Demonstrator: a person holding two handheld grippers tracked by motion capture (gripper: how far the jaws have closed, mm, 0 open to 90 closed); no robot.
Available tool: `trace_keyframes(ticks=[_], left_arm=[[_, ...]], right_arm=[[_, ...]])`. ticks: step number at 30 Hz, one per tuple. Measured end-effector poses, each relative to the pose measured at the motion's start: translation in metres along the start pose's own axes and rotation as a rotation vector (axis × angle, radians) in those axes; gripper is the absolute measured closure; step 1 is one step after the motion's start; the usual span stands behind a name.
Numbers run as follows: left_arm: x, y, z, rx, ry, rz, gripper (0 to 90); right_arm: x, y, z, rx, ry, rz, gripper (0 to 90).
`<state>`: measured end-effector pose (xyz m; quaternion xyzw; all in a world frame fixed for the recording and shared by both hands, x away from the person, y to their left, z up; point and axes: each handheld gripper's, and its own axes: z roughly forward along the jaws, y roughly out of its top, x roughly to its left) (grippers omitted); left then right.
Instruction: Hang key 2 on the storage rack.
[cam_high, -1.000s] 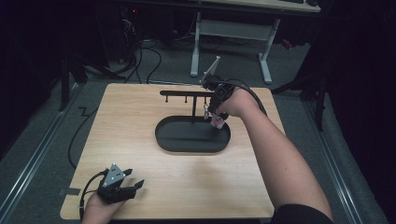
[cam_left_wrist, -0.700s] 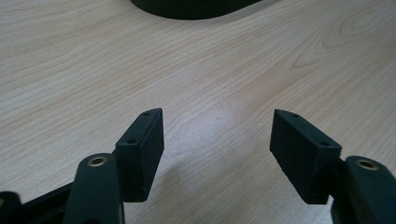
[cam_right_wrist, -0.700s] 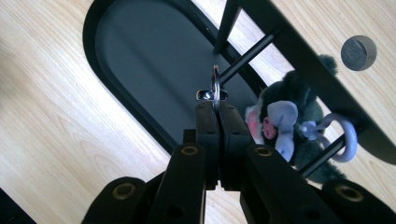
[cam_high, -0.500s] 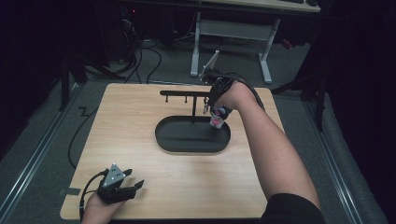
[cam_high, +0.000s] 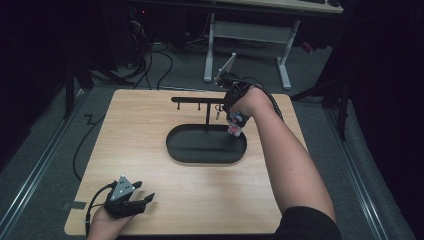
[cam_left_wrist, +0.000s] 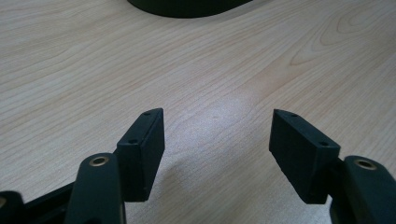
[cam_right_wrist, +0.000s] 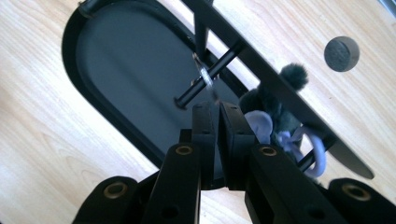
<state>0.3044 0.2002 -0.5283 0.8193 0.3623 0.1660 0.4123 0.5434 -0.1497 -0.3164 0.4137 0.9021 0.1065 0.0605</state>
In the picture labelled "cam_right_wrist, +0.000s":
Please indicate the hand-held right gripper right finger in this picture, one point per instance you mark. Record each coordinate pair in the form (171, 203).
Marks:
(236, 146)

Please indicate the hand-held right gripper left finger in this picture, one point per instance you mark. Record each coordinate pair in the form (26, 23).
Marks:
(204, 140)

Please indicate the grey and lavender plush toy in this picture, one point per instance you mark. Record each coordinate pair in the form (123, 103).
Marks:
(261, 124)

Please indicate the black oval tray stand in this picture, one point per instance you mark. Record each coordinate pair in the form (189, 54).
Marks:
(130, 77)

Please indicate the grey round disc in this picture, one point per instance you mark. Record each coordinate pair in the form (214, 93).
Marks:
(339, 56)

